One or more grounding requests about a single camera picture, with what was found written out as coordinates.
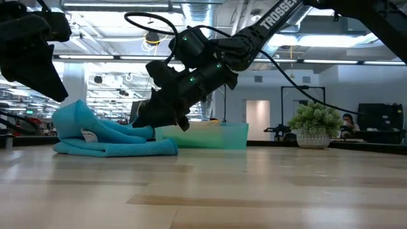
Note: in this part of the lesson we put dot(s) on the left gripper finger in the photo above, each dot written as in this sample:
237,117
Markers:
31,70

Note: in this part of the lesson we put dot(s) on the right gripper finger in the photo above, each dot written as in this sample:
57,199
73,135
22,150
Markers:
183,122
155,114

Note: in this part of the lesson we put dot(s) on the blue microfiber towel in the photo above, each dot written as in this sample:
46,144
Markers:
111,143

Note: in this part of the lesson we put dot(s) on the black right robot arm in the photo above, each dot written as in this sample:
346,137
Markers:
270,22

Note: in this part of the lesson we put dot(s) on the teal translucent plastic basket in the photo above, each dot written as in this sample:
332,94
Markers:
216,135

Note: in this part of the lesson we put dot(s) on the dark background monitor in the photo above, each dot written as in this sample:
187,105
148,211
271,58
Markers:
135,111

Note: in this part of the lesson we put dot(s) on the white room pillar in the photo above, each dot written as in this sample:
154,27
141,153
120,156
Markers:
74,82

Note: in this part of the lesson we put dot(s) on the black ceiling dome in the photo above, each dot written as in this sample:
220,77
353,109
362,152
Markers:
152,38

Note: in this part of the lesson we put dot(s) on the artificial green potted plant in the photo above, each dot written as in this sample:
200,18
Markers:
314,121

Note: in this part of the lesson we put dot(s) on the long ceiling light bar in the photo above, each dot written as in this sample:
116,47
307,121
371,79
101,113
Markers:
334,61

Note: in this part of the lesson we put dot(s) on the person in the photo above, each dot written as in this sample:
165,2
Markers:
348,122

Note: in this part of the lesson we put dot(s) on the black storage cabinet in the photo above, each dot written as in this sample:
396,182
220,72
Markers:
380,121

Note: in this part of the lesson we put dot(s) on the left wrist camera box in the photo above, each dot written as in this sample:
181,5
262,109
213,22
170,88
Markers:
58,27

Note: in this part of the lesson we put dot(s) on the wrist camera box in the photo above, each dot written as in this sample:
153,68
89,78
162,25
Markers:
58,27
160,73

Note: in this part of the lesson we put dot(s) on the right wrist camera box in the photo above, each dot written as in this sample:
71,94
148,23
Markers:
160,73

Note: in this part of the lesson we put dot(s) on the black rectangular frame stand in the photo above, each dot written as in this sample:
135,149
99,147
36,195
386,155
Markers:
302,87

